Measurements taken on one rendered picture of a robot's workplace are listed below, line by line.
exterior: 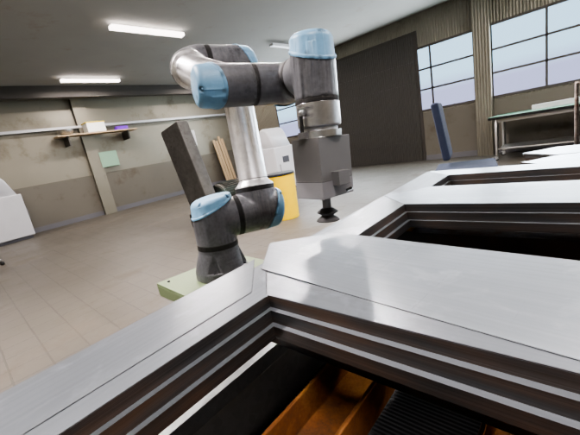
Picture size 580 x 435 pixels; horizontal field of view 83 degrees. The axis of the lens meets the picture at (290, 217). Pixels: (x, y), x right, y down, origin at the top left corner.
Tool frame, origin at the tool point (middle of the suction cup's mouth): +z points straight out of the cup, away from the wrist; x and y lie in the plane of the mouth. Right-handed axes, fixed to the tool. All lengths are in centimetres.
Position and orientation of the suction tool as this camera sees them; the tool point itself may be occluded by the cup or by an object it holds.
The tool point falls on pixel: (328, 219)
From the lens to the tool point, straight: 61.0
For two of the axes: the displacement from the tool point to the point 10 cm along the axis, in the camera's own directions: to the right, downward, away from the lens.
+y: 7.2, -2.3, 6.5
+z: 1.2, 9.7, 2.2
